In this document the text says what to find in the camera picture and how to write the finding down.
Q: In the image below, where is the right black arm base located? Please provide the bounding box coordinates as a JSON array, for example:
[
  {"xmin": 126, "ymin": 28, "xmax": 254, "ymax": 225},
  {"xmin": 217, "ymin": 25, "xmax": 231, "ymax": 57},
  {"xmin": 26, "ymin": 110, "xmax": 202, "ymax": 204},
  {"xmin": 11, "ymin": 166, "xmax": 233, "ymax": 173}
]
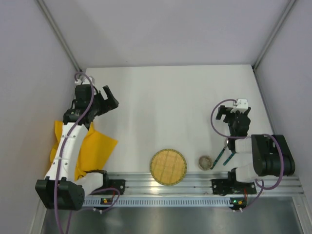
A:
[{"xmin": 211, "ymin": 168, "xmax": 256, "ymax": 196}]

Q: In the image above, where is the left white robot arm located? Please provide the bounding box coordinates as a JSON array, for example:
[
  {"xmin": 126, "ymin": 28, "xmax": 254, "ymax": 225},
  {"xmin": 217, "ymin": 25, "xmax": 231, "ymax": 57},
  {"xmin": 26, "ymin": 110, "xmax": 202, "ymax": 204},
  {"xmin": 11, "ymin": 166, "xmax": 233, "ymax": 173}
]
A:
[{"xmin": 35, "ymin": 84, "xmax": 119, "ymax": 211}]

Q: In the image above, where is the small round glass cup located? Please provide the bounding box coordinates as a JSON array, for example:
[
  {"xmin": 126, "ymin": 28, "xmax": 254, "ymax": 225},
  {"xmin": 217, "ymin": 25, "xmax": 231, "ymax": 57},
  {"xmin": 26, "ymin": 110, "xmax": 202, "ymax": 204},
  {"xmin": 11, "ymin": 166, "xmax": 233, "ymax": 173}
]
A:
[{"xmin": 198, "ymin": 156, "xmax": 213, "ymax": 171}]

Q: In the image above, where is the yellow cloth placemat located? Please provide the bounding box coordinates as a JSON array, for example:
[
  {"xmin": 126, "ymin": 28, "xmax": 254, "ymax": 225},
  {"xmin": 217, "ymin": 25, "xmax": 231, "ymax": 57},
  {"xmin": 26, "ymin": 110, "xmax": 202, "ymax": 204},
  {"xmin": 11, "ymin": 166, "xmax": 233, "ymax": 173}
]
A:
[{"xmin": 45, "ymin": 120, "xmax": 118, "ymax": 181}]

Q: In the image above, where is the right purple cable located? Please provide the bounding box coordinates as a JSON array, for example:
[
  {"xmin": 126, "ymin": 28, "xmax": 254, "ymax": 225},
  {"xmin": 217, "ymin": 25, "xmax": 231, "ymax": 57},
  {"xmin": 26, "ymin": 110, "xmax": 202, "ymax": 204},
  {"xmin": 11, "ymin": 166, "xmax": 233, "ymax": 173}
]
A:
[{"xmin": 211, "ymin": 98, "xmax": 285, "ymax": 213}]

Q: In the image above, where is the round woven bamboo plate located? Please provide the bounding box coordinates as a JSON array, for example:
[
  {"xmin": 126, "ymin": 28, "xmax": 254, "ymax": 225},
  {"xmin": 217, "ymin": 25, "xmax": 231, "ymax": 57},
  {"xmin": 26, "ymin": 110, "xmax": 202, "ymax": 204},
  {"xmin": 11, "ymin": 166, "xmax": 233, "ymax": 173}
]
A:
[{"xmin": 150, "ymin": 149, "xmax": 188, "ymax": 186}]

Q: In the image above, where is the aluminium mounting rail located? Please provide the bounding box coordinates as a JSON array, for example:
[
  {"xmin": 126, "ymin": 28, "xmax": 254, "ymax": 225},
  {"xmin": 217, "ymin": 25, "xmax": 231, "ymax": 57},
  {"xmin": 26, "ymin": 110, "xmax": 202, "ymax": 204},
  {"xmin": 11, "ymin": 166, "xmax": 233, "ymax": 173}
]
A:
[{"xmin": 108, "ymin": 173, "xmax": 304, "ymax": 197}]

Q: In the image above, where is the fork with teal handle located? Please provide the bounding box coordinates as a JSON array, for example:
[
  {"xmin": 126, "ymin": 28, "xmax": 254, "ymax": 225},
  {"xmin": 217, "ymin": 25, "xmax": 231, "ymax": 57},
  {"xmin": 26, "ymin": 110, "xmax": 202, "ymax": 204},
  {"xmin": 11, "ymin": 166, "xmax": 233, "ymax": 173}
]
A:
[{"xmin": 223, "ymin": 151, "xmax": 236, "ymax": 166}]

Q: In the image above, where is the spoon with teal handle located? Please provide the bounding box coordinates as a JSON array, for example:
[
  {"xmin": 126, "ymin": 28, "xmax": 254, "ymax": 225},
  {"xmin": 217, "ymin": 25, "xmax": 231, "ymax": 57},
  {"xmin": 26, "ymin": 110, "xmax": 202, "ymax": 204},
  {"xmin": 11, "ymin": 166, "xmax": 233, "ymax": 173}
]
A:
[{"xmin": 211, "ymin": 138, "xmax": 229, "ymax": 170}]

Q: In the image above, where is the purple cable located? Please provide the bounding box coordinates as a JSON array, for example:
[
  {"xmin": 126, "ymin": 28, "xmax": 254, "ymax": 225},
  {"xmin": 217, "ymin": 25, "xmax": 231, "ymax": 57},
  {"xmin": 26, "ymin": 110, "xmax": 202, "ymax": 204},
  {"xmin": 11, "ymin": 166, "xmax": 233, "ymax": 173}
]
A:
[
  {"xmin": 211, "ymin": 98, "xmax": 285, "ymax": 213},
  {"xmin": 54, "ymin": 72, "xmax": 120, "ymax": 234}
]

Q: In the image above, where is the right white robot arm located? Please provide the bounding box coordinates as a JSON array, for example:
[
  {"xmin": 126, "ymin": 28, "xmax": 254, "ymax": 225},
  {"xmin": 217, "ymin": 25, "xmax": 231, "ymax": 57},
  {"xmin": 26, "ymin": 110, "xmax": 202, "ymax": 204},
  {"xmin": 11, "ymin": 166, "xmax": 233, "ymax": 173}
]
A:
[{"xmin": 210, "ymin": 99, "xmax": 295, "ymax": 190}]

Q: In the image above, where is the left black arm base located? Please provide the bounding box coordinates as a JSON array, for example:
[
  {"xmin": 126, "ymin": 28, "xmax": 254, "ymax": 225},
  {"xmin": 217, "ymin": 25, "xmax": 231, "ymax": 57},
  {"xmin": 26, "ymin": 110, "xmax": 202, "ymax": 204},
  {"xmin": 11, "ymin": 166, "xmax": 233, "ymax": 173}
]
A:
[{"xmin": 103, "ymin": 173, "xmax": 126, "ymax": 195}]

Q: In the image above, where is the white slotted cable duct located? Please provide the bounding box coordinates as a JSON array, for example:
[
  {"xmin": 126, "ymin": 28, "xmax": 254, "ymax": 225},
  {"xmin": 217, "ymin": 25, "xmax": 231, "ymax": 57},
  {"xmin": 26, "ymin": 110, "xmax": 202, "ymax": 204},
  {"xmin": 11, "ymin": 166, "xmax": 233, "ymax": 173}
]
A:
[{"xmin": 83, "ymin": 196, "xmax": 246, "ymax": 208}]

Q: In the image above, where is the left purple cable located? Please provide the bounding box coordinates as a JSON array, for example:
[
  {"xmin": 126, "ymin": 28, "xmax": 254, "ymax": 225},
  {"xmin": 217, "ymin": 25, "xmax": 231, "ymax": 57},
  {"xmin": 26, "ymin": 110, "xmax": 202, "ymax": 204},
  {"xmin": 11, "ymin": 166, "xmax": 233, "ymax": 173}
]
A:
[{"xmin": 54, "ymin": 72, "xmax": 120, "ymax": 234}]

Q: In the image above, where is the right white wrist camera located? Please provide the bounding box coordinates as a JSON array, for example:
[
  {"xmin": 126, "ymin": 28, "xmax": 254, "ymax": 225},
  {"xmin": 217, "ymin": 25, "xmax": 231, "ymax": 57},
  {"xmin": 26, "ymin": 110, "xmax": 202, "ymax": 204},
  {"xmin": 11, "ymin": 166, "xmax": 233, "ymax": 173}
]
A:
[{"xmin": 231, "ymin": 98, "xmax": 249, "ymax": 114}]

